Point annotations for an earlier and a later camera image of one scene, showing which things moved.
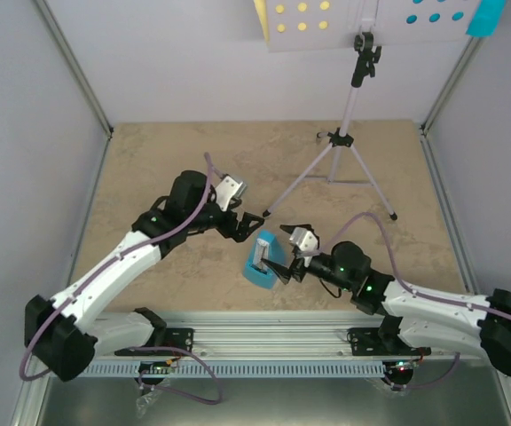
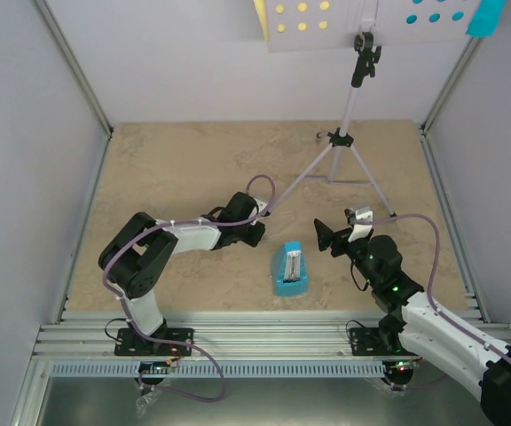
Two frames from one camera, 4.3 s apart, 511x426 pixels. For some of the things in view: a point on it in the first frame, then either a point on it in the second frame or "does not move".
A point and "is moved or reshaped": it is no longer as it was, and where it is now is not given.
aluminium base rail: (294, 336) does not move
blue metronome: (266, 246) is moved or reshaped
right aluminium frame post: (450, 86) does not move
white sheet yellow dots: (300, 25) does not move
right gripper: (286, 273) -> (326, 240)
